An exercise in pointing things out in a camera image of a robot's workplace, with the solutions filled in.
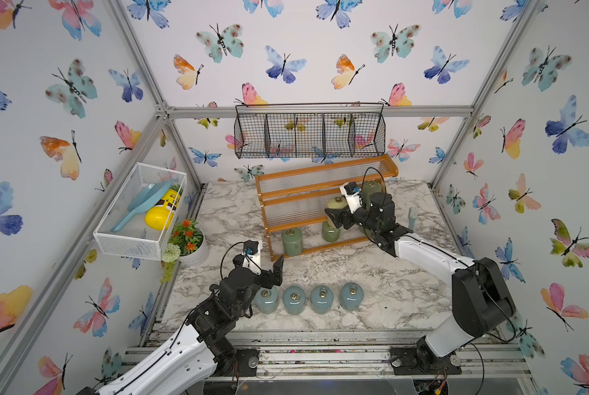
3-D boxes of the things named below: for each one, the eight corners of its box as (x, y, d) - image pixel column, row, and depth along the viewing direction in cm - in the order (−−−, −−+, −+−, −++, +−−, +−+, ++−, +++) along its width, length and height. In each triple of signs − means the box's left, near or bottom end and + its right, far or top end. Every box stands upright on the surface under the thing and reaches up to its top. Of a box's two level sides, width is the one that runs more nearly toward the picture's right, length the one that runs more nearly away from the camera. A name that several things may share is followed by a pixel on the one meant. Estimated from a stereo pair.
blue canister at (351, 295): (341, 311, 86) (344, 302, 79) (339, 291, 90) (342, 281, 83) (360, 311, 86) (365, 302, 79) (358, 291, 90) (362, 281, 83)
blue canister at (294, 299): (283, 314, 85) (281, 305, 78) (284, 296, 89) (283, 285, 82) (306, 314, 85) (306, 305, 78) (306, 295, 89) (306, 285, 82)
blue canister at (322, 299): (310, 313, 85) (311, 305, 78) (310, 294, 89) (310, 285, 83) (332, 313, 85) (334, 305, 78) (330, 294, 89) (332, 285, 83)
